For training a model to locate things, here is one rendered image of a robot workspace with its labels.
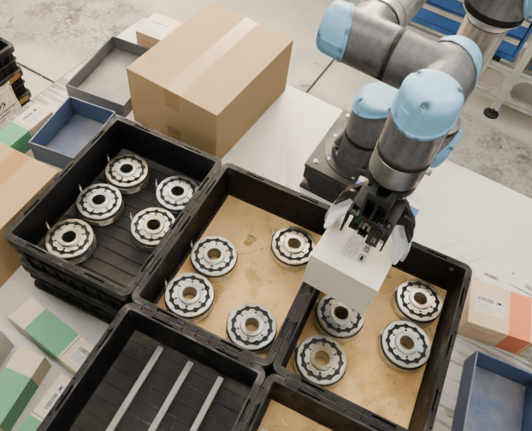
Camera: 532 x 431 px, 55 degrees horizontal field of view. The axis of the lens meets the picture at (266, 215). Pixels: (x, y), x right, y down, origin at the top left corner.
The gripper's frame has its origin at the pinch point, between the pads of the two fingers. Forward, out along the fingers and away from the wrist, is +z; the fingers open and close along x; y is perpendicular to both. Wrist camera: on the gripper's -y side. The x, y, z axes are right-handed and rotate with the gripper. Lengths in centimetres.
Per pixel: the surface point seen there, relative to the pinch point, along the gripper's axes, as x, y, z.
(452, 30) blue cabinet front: -16, -193, 77
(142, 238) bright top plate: -43, 10, 26
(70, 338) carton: -45, 34, 35
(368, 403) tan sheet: 15.3, 14.9, 28.3
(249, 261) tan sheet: -20.9, 0.5, 28.5
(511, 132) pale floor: 35, -185, 113
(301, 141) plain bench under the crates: -33, -51, 42
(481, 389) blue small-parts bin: 38, -7, 41
